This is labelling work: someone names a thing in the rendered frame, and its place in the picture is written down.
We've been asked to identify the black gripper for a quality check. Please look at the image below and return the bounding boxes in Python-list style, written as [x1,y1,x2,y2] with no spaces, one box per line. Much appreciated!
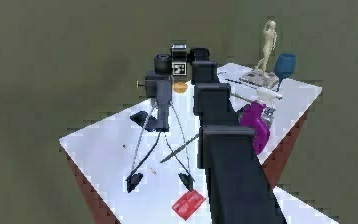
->
[136,53,174,133]

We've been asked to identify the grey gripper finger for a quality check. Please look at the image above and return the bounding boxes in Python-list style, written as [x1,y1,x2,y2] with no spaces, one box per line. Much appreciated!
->
[125,105,156,194]
[169,102,196,193]

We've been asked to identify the red flat cellphone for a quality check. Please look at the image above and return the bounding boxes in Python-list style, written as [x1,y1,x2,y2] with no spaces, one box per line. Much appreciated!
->
[171,189,207,222]

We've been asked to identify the orange round food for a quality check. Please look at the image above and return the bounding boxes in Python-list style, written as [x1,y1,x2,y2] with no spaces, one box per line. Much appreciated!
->
[172,81,189,94]

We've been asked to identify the grey pencil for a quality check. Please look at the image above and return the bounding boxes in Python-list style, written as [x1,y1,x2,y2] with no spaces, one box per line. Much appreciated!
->
[159,134,200,164]

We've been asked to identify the white table red-brown sides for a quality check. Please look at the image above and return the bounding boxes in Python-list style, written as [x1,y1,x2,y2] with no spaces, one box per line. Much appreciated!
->
[58,62,341,224]

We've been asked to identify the thin black rod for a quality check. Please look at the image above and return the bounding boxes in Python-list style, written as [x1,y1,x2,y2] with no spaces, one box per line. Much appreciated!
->
[224,78,283,99]

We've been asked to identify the purple spray bottle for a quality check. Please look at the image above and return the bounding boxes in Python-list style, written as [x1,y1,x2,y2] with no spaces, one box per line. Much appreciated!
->
[238,101,276,156]

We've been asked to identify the beige human statue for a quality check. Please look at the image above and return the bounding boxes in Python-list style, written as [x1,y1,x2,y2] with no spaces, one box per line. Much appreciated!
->
[239,19,281,89]

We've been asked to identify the blue wine glass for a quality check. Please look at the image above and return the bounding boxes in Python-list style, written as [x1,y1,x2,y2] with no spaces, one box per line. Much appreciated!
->
[273,53,297,93]

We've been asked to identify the white utensil grey handle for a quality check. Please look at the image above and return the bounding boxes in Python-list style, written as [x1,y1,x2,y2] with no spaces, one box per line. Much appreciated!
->
[229,87,283,104]

